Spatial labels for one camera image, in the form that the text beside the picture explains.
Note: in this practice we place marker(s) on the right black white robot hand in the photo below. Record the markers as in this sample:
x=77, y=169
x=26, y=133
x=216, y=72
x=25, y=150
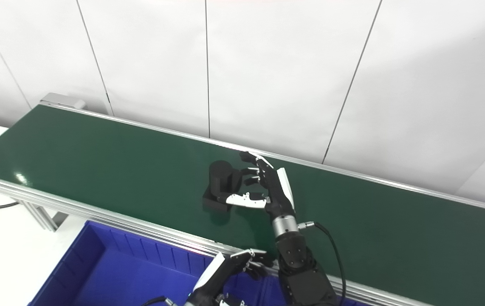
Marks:
x=277, y=195

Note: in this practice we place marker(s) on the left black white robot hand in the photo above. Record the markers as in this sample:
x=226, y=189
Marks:
x=212, y=284

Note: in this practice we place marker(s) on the black cylinder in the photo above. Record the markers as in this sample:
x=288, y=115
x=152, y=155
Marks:
x=221, y=178

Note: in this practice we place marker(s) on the blue plastic bin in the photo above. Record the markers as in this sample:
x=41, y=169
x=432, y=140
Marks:
x=353, y=303
x=119, y=272

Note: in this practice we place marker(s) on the green conveyor belt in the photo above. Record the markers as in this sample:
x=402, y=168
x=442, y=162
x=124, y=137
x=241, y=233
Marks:
x=98, y=216
x=98, y=165

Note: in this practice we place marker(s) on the aluminium conveyor leg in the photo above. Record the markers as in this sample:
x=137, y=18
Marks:
x=40, y=216

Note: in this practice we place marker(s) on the grey conveyor end housing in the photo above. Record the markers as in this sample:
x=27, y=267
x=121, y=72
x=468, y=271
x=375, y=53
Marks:
x=62, y=101

